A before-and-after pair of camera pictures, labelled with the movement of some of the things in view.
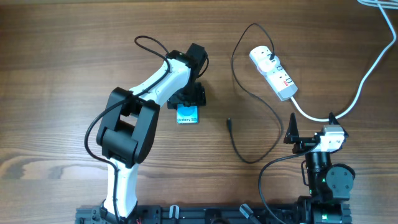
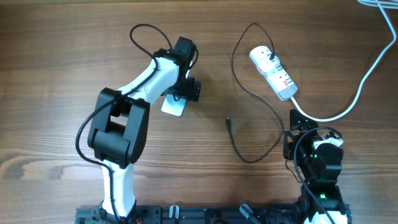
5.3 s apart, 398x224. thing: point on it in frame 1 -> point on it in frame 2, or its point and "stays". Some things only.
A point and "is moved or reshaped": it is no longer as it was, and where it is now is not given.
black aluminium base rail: [211, 214] stays
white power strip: [268, 64] stays
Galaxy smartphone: [187, 115] is moved or reshaped
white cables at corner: [380, 4] stays
